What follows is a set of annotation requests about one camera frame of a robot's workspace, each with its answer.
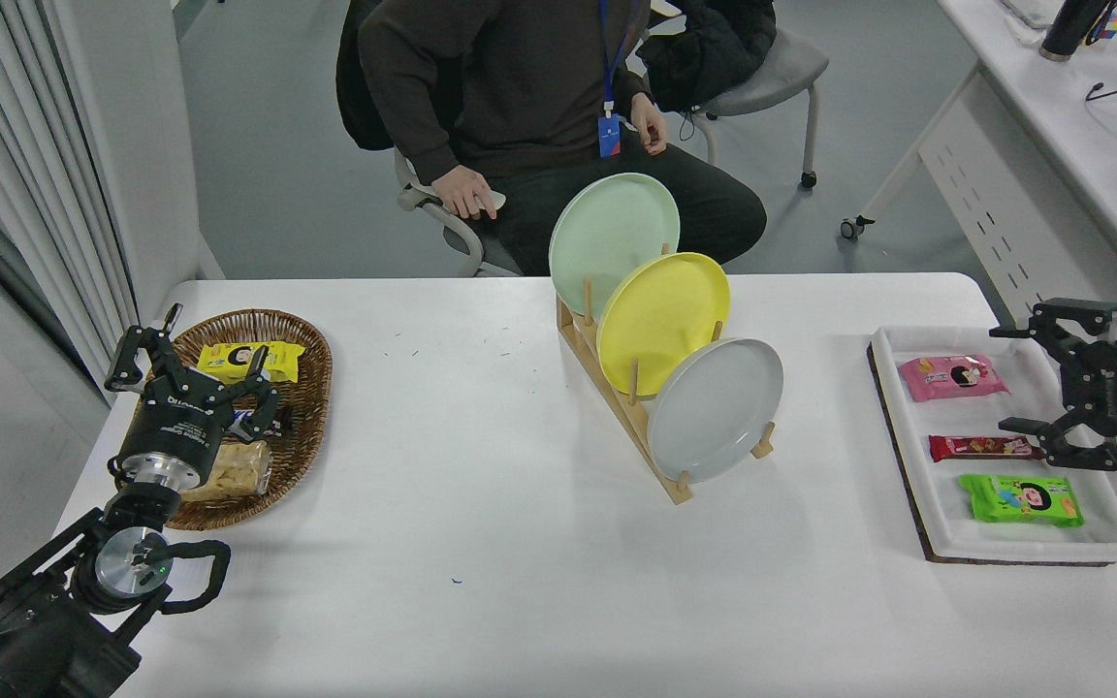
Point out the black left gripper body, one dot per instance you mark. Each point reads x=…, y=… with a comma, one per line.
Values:
x=175, y=422

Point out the grey plate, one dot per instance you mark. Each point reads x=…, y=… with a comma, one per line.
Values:
x=714, y=412

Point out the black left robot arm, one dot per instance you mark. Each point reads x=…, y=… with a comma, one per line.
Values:
x=35, y=630

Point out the pale green plate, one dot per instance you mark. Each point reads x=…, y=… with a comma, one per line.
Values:
x=607, y=233

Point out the wooden plate rack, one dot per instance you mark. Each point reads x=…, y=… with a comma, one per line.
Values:
x=680, y=494

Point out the yellow plate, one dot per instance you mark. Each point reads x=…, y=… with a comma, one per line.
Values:
x=660, y=320

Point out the person's right hand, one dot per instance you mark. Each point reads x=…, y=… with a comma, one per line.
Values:
x=466, y=194

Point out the person's left hand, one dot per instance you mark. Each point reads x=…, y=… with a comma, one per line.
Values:
x=649, y=126

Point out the dark snack bar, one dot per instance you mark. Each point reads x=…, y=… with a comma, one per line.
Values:
x=285, y=420

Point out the yellow snack packet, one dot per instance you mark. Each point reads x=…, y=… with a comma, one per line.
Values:
x=282, y=361

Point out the brown wicker basket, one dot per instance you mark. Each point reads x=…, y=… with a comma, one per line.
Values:
x=311, y=407

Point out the clear bag of crackers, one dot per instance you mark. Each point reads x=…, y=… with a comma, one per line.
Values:
x=234, y=470

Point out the green snack packet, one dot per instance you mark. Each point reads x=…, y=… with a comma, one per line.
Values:
x=1019, y=499

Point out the red snack bar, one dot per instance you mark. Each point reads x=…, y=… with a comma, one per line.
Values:
x=985, y=448

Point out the pink snack packet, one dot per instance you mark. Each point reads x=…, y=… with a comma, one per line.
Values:
x=951, y=378

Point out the white tray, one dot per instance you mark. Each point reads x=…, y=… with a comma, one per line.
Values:
x=946, y=523

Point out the white side desk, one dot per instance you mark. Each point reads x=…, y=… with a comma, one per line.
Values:
x=1053, y=107

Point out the cream office chair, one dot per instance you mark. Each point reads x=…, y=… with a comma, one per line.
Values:
x=418, y=199

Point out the black flask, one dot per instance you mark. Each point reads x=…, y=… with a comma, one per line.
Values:
x=1068, y=29

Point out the colourful cube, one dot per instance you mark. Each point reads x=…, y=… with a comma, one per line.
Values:
x=1109, y=27

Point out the grey chair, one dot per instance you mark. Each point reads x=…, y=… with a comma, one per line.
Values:
x=791, y=63

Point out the person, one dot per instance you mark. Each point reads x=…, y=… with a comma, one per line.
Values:
x=520, y=78

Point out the black puffer jacket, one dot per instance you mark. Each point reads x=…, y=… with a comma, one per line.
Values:
x=714, y=48

